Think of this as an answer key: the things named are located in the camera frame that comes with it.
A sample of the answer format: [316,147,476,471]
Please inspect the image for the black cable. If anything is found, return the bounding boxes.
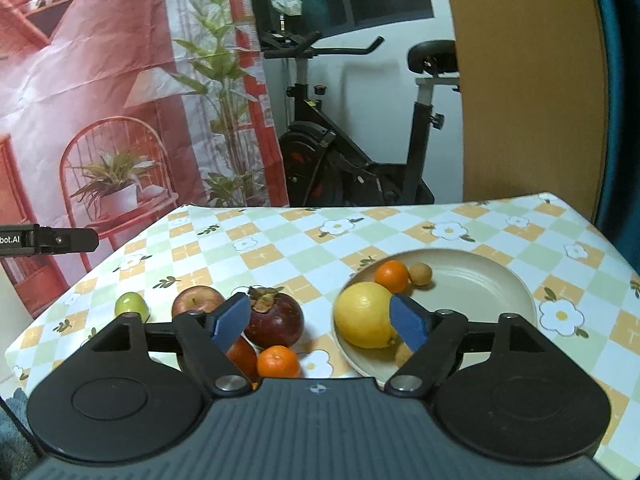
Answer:
[2,395,42,457]

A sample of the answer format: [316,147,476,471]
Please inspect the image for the purple mangosteen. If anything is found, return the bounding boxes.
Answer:
[242,286,305,350]

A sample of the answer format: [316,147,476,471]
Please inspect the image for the black exercise bike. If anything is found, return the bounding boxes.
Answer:
[262,30,461,208]

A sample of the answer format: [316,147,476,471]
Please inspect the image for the small orange mandarin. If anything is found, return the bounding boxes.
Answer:
[257,345,301,379]
[374,259,412,294]

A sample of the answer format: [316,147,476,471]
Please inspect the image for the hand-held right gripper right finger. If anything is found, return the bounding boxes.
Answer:
[385,294,551,397]

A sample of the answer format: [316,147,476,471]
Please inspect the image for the brownish red apple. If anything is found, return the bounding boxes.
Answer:
[172,286,227,319]

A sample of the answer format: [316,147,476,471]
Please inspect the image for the teal curtain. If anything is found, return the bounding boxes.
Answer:
[587,0,640,281]

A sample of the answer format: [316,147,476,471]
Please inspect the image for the blue cloth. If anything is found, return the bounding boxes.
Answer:
[0,389,40,480]

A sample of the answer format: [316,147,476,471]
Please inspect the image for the beige round plate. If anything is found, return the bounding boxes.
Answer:
[332,248,538,388]

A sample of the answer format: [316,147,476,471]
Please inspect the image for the yellow lemon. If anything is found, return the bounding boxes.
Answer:
[333,281,399,350]

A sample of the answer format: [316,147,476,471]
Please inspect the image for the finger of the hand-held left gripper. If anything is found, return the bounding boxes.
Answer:
[35,227,99,254]

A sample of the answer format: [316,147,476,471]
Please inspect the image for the printed wall tapestry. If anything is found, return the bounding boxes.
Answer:
[0,0,291,321]

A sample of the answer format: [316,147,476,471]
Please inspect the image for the round green fruit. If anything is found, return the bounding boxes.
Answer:
[115,292,150,323]

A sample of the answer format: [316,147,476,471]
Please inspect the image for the checkered floral tablecloth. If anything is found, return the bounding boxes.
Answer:
[5,191,640,480]

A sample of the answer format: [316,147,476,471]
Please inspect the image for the wooden board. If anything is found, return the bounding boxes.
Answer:
[440,0,608,226]

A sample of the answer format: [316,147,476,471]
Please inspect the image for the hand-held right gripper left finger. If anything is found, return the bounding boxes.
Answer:
[80,292,252,397]

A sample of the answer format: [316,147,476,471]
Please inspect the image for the bright red apple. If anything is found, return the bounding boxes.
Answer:
[226,336,261,382]

